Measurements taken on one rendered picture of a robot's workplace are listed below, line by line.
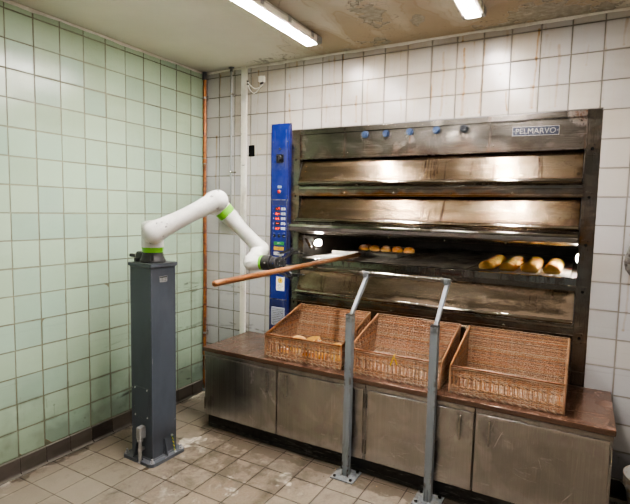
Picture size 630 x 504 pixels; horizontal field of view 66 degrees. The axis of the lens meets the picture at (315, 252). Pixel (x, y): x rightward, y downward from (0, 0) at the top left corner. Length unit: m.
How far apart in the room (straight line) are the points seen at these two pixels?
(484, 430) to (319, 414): 0.95
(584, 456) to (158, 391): 2.28
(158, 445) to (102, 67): 2.37
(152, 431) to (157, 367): 0.38
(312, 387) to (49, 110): 2.23
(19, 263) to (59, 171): 0.58
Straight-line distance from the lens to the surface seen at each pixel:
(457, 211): 3.10
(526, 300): 3.08
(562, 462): 2.74
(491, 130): 3.12
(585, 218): 3.02
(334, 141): 3.44
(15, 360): 3.22
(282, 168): 3.58
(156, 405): 3.16
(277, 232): 3.59
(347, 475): 3.06
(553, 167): 3.04
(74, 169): 3.31
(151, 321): 2.99
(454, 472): 2.87
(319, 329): 3.44
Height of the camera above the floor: 1.53
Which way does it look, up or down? 5 degrees down
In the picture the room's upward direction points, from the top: 1 degrees clockwise
